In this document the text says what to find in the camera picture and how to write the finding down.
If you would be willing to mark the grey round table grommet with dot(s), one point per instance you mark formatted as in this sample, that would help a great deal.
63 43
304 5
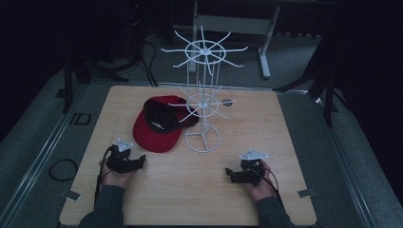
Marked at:
226 102

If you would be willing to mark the red and black baseball cap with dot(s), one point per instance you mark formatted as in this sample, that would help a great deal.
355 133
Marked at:
158 139

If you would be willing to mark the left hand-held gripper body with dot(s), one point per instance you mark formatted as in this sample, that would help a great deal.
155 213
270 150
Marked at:
122 160

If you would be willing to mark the metal floor rail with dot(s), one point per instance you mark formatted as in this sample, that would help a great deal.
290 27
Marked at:
348 164
38 161

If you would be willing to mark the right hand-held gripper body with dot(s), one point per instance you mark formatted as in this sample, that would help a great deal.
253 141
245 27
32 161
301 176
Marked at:
252 169

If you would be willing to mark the person's left hand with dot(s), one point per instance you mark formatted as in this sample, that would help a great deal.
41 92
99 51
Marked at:
115 179

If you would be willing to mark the black tripod stand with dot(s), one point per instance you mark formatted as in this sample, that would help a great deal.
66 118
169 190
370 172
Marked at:
329 95
67 85

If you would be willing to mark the white metal desk frame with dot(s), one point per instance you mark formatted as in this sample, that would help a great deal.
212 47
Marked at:
234 25

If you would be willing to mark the grey tape piece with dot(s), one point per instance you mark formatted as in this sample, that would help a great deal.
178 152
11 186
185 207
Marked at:
73 195
306 193

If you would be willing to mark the person's right hand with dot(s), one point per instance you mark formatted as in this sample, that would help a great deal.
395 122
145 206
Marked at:
263 188

